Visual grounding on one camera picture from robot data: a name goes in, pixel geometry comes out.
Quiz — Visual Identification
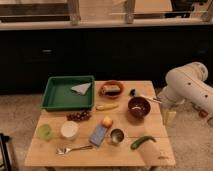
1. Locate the red yellow apple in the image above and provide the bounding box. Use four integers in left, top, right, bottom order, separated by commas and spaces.
101, 116, 113, 128

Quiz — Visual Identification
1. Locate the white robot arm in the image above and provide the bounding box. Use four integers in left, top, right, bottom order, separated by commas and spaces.
157, 62, 213, 127

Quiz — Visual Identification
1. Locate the small metal cup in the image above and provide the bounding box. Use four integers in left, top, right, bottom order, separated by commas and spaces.
110, 129, 124, 145

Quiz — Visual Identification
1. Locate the white paper cup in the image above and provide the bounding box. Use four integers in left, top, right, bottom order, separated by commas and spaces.
60, 121, 79, 140

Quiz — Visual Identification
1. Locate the light green plastic cup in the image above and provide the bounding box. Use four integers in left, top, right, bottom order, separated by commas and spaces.
36, 124, 53, 141

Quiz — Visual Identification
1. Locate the dark maroon bowl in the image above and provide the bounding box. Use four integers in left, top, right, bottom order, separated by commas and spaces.
128, 97, 151, 119

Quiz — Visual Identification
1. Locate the silver spoon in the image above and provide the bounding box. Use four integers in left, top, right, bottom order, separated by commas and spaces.
141, 95, 162, 104

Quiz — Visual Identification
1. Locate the green cucumber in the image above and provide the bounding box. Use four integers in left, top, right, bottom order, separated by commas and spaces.
130, 136, 157, 150

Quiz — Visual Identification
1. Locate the small dark object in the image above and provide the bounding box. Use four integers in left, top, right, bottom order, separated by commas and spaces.
129, 89, 136, 97

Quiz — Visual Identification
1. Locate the wooden table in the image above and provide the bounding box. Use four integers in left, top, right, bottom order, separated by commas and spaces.
25, 81, 175, 167

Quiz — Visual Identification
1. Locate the yellow banana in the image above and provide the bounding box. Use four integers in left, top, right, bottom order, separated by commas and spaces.
96, 104, 119, 111

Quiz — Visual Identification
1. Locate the blue sponge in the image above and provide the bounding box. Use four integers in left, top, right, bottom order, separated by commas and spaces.
89, 124, 107, 147

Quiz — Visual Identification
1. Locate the bunch of dark grapes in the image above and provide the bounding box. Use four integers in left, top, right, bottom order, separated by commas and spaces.
67, 111, 91, 122

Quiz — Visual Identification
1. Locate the white triangular cloth piece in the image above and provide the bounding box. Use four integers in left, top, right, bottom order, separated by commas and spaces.
71, 83, 91, 95

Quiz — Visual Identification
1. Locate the green plastic tray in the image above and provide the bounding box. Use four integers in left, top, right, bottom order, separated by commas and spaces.
41, 75, 95, 111

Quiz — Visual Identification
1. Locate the silver metal fork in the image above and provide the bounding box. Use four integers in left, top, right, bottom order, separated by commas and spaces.
56, 145, 93, 155

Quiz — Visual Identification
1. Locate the black stand on floor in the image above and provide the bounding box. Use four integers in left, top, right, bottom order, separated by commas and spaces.
0, 133, 13, 171

